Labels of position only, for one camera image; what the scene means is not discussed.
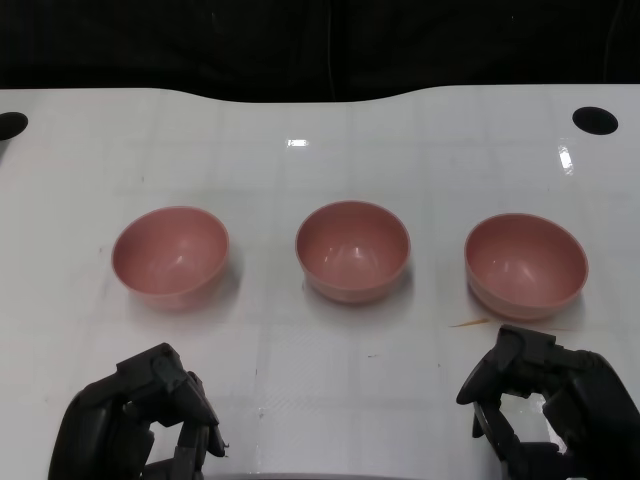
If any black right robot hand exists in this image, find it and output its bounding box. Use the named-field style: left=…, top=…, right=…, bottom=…
left=455, top=324, right=640, bottom=480

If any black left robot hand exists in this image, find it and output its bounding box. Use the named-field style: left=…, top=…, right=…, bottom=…
left=47, top=342, right=232, bottom=480

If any pink plastic bowl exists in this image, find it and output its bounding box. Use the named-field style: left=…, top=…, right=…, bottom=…
left=110, top=205, right=231, bottom=314
left=294, top=200, right=412, bottom=305
left=463, top=213, right=590, bottom=322

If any black cloth backdrop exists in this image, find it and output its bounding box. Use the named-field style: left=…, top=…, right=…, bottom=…
left=0, top=0, right=640, bottom=105

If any thin dark hanging cable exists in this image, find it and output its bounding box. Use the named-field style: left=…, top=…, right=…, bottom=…
left=601, top=0, right=616, bottom=84

